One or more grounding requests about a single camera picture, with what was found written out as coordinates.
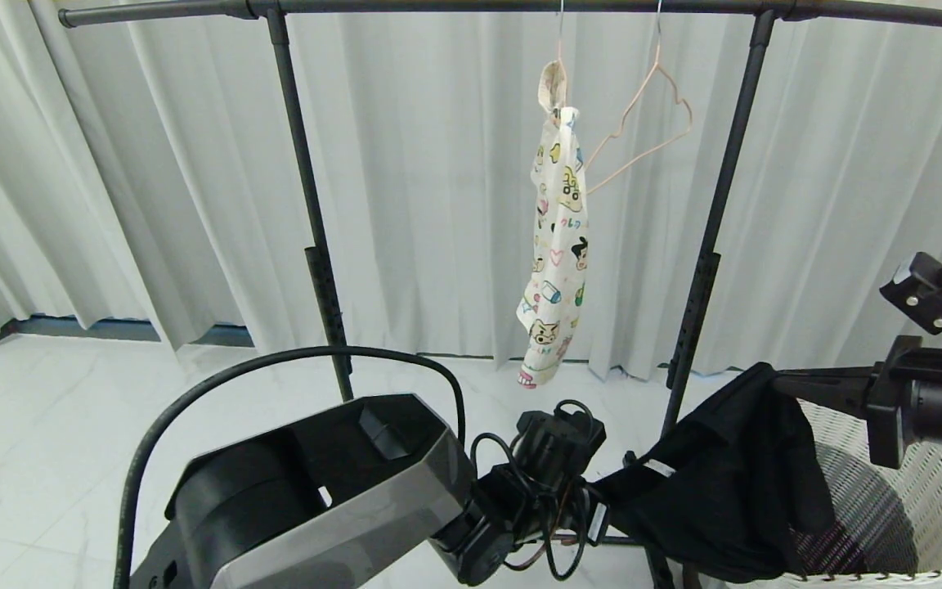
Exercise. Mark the white curtain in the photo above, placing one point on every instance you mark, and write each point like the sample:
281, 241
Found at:
438, 204

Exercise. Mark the black garment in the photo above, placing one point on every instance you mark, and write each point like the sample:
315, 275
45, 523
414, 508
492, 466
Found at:
724, 474

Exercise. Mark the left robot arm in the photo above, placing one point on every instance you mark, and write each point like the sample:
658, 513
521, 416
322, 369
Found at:
340, 532

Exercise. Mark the pink clothes hanger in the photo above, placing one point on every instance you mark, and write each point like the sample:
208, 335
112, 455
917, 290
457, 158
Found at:
658, 57
560, 37

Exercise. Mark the white laundry basket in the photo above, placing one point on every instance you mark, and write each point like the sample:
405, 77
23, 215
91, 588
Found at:
929, 507

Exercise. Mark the black clothes rack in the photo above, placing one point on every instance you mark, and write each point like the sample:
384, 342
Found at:
296, 123

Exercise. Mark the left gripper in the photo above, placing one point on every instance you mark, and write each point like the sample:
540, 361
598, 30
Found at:
598, 522

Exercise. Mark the cream printed garment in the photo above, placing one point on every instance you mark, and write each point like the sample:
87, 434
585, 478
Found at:
557, 245

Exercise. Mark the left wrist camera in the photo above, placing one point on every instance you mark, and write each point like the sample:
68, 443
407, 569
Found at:
553, 442

